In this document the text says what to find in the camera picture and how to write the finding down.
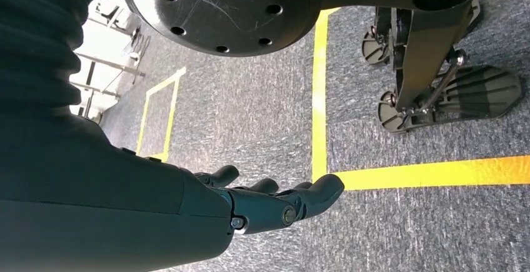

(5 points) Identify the steel workbench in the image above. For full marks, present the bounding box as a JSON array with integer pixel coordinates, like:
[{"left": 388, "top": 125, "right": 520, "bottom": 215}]
[{"left": 68, "top": 0, "right": 146, "bottom": 124}]

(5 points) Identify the yellow tape floor square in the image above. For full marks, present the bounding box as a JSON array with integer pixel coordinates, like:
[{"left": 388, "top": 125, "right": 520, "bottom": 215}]
[
  {"left": 136, "top": 66, "right": 187, "bottom": 164},
  {"left": 311, "top": 7, "right": 530, "bottom": 191}
]

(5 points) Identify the black robot hip disc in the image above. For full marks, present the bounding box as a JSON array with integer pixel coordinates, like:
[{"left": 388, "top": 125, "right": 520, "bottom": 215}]
[{"left": 121, "top": 0, "right": 324, "bottom": 58}]

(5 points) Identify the black robot left foot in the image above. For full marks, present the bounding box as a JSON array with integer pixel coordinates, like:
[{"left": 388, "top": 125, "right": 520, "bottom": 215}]
[{"left": 361, "top": 0, "right": 482, "bottom": 67}]

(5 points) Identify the black robot foot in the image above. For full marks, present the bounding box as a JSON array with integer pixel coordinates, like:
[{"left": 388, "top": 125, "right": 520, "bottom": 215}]
[
  {"left": 361, "top": 0, "right": 482, "bottom": 67},
  {"left": 377, "top": 64, "right": 523, "bottom": 135}
]

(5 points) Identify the black robot left leg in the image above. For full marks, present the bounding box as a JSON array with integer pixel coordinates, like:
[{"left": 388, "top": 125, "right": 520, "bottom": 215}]
[{"left": 372, "top": 6, "right": 413, "bottom": 70}]

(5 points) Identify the black robot leg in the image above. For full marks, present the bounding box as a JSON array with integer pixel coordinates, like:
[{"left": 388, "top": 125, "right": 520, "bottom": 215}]
[
  {"left": 372, "top": 6, "right": 413, "bottom": 70},
  {"left": 322, "top": 0, "right": 498, "bottom": 116}
]

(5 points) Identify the black robot right leg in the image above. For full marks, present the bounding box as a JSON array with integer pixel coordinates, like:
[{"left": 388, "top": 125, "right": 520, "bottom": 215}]
[{"left": 322, "top": 0, "right": 498, "bottom": 116}]

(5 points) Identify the black robot right foot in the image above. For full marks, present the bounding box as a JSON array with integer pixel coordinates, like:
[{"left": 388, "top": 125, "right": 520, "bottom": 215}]
[{"left": 377, "top": 64, "right": 523, "bottom": 135}]

